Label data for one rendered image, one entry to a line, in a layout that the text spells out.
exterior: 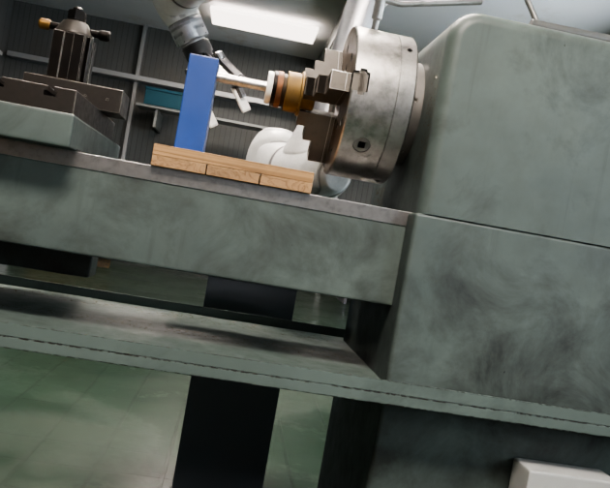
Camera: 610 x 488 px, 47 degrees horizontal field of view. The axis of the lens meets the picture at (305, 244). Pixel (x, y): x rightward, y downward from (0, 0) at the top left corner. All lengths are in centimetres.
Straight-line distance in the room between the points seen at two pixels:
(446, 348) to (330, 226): 32
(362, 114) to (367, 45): 14
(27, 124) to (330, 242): 58
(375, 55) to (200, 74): 35
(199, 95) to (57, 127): 32
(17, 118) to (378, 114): 65
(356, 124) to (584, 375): 65
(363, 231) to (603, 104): 52
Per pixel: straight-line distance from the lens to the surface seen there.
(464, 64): 138
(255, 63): 971
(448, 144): 134
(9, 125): 132
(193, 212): 133
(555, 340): 144
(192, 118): 147
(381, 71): 140
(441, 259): 133
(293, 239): 133
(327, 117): 152
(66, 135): 130
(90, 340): 123
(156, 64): 976
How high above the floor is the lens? 79
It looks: 1 degrees down
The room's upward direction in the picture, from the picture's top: 10 degrees clockwise
